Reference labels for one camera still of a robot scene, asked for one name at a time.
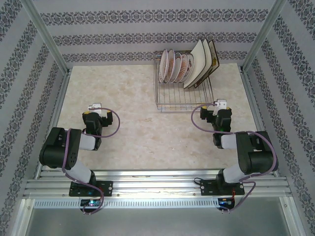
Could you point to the aluminium side rail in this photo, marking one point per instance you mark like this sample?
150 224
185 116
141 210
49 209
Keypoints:
253 98
55 118

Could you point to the round white ceramic plate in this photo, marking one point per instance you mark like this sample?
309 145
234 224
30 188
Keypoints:
163 66

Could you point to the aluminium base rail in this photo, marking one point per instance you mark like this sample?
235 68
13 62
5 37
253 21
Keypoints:
157 183

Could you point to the round plate orange sunburst pattern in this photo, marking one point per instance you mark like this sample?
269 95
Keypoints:
171 64

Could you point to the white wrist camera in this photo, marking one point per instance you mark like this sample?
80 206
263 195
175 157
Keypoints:
220 105
94 107

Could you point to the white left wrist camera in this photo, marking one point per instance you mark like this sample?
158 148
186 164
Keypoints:
94 107

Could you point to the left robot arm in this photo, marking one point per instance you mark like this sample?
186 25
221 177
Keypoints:
56 147

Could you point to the grey metal sheet panel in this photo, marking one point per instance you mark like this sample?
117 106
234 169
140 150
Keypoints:
157 221

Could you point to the aluminium frame post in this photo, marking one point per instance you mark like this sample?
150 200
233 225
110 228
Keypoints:
263 32
44 32

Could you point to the square plate flower pattern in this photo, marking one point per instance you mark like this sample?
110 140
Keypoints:
214 60

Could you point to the round plate orange ornate pattern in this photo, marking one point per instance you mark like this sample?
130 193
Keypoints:
184 70

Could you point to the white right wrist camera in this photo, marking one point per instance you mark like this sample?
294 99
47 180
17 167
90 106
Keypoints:
220 105

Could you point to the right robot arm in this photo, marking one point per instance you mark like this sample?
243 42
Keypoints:
258 152

